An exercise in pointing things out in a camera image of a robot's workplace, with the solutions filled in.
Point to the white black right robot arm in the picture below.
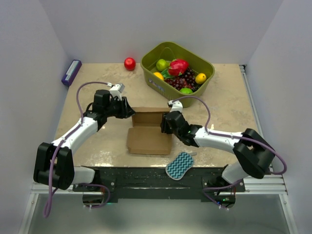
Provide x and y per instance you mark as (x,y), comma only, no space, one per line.
(253,153)

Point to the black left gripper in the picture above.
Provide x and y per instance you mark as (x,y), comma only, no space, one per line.
(126,110)

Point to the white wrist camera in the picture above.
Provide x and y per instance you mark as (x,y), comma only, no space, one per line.
(116,91)
(176,106)

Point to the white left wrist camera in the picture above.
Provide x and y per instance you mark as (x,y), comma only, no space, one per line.
(116,91)

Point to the green plastic tub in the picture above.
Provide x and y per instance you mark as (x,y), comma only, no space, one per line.
(170,51)

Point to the yellow lemon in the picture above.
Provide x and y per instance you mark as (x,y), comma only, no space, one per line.
(200,78)

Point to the red apple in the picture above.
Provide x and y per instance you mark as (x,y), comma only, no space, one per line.
(129,64)

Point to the green apple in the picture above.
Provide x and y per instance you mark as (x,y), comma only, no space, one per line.
(162,64)

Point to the brown cardboard paper box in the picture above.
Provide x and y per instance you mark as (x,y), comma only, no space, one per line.
(145,136)

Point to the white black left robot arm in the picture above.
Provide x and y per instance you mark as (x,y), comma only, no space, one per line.
(54,161)

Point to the green lime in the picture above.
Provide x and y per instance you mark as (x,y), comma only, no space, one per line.
(186,91)

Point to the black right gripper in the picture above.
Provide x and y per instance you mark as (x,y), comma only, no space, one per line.
(164,125)

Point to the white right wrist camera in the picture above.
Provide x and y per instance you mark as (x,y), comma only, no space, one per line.
(176,106)

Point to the orange fruit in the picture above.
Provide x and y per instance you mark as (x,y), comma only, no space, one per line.
(159,75)

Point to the purple grape bunch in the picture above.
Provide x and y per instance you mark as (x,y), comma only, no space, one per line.
(186,80)

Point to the blue zigzag sponge cloth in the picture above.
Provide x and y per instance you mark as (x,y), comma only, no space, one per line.
(177,168)

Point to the aluminium rail frame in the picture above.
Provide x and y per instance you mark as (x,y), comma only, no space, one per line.
(223,106)

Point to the purple rectangular box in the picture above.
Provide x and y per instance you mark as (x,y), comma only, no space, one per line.
(71,72)

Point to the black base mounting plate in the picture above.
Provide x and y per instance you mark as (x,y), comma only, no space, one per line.
(118,183)

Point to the red dragon fruit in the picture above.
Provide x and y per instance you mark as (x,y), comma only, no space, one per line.
(177,67)

